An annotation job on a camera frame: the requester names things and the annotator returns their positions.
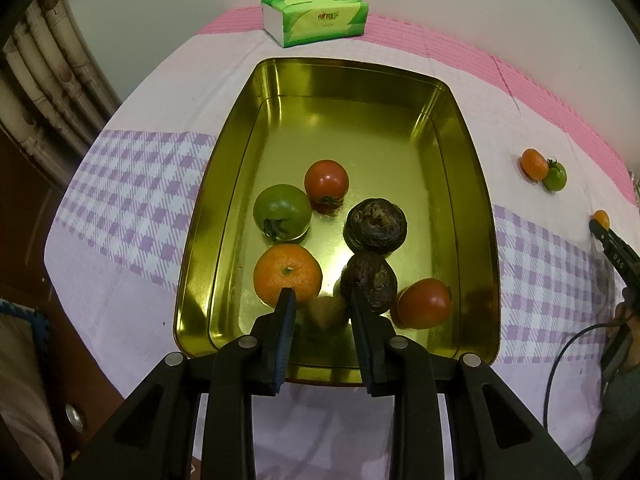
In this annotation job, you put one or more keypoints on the green tissue pack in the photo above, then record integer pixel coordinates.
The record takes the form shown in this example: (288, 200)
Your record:
(315, 20)

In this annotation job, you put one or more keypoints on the large orange tangerine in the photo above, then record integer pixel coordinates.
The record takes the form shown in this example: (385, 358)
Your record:
(285, 272)

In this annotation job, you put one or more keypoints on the gold metal tray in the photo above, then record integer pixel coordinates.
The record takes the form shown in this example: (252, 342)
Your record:
(350, 125)

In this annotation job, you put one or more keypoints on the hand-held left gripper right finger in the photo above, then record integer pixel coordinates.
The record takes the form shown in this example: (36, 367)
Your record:
(367, 345)

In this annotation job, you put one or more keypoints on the small orange tangerine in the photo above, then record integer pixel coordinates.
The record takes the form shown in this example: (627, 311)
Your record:
(533, 163)

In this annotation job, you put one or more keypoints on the bamboo poles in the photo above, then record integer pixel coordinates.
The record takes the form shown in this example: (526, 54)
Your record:
(50, 75)

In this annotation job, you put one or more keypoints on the red tomato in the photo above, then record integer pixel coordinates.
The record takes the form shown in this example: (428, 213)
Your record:
(424, 305)
(326, 180)

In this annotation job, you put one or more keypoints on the yellow-orange tangerine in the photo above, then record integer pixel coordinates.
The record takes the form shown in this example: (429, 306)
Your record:
(601, 218)

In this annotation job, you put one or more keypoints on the green tomato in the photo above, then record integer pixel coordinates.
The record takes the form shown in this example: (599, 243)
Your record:
(556, 177)
(282, 207)

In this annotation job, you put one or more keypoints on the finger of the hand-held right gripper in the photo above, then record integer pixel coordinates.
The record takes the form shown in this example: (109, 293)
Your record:
(615, 252)

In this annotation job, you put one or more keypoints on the brown wooden cabinet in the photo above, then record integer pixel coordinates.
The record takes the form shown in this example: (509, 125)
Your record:
(30, 240)

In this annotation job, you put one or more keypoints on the purple checked tablecloth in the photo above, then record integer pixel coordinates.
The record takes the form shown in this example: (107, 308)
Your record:
(150, 110)

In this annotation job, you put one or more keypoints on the dark passion fruit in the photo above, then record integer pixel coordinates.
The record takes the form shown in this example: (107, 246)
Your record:
(375, 280)
(375, 225)

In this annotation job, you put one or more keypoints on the pink cloth with blue edge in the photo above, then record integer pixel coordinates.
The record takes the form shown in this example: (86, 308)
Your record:
(25, 400)

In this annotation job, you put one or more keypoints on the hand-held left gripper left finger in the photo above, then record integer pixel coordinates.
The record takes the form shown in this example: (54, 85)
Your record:
(282, 340)

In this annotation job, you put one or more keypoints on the brown kiwi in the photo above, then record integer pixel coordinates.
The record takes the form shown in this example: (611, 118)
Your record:
(327, 312)

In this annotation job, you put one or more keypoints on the round metal knob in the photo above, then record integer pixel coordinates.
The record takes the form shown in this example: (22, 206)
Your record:
(74, 417)

